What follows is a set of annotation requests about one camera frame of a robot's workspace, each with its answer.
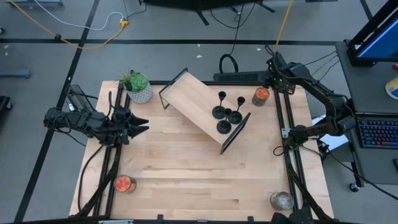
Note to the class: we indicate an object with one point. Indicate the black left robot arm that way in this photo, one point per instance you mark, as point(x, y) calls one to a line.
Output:
point(77, 119)

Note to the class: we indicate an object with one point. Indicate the grey metal floor bar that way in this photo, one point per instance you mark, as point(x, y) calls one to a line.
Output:
point(15, 74)

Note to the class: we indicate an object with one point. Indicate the wooden shelf riser black frame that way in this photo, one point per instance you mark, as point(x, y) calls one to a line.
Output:
point(192, 99)

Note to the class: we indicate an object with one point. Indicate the white paper sheet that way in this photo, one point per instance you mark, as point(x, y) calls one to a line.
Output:
point(337, 141)

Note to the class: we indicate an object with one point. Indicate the grey desk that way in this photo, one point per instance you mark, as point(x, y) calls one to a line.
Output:
point(367, 90)

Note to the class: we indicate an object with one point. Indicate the computer monitor on stand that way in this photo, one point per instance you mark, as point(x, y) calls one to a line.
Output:
point(379, 43)

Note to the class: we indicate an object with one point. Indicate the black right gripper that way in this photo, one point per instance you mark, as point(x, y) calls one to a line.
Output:
point(280, 74)

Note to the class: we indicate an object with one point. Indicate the black metal candlestick holder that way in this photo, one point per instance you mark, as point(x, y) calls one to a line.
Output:
point(224, 127)
point(235, 117)
point(218, 112)

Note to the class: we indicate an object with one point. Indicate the black rounded object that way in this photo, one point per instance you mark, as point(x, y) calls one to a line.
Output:
point(290, 216)

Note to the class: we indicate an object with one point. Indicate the black power strip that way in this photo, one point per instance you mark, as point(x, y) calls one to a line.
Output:
point(239, 76)

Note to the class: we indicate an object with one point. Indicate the candle jar with orange wax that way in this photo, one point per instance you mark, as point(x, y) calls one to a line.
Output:
point(123, 183)
point(260, 95)

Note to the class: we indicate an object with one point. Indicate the black aluminium table frame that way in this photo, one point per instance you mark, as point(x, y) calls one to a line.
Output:
point(107, 186)

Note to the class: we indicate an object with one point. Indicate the black desk caster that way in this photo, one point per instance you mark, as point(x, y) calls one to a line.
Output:
point(354, 187)

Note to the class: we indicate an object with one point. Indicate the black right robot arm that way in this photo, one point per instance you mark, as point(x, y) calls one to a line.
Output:
point(320, 91)

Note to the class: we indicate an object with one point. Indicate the round yellow blue pad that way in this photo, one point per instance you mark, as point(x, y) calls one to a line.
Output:
point(392, 87)

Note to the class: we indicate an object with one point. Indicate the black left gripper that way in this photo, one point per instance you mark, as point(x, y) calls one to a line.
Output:
point(122, 126)

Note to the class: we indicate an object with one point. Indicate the backlit keyboard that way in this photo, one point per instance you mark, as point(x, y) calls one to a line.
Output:
point(377, 133)

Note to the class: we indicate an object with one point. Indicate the grey metal mounting plate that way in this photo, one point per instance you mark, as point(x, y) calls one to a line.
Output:
point(286, 132)

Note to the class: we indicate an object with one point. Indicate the candle jar with grey wax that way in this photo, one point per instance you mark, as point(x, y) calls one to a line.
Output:
point(281, 200)

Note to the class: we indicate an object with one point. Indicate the black caster foot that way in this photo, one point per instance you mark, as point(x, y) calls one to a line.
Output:
point(4, 103)

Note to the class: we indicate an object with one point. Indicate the grey equipment base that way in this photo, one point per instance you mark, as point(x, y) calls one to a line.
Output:
point(34, 2)

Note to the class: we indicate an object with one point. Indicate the succulent in white patterned pot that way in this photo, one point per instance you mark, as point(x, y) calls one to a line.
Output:
point(140, 93)

